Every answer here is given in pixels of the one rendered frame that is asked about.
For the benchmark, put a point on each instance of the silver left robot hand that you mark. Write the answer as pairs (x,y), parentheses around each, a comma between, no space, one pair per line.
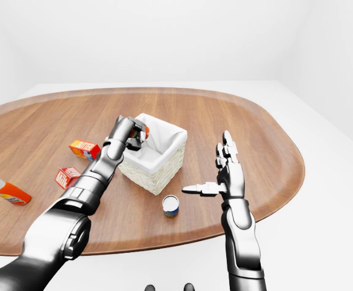
(125,131)

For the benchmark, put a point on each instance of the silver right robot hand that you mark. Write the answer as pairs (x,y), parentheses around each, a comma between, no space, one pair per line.
(231,177)

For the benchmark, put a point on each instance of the red tomato sauce tin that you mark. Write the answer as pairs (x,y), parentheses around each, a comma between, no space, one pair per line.
(146,131)

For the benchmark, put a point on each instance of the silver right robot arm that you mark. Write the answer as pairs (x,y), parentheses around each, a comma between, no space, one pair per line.
(242,239)

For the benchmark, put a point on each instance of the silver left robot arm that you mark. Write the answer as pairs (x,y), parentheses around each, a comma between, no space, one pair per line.
(85,182)

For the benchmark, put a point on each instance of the white wicker basket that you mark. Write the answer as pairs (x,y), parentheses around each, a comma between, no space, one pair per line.
(156,157)

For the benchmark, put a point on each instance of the red butter box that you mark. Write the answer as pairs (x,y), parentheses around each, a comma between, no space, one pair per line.
(85,149)

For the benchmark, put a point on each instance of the blue and white tin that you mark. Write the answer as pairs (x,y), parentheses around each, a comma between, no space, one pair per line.
(170,206)

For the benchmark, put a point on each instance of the red milk carton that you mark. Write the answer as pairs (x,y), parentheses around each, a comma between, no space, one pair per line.
(66,176)

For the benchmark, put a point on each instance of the small dark rounded shape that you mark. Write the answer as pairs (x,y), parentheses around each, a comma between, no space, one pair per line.
(189,286)
(149,287)

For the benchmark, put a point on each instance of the orange bottle with white cap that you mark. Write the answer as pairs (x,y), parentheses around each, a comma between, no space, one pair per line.
(8,191)

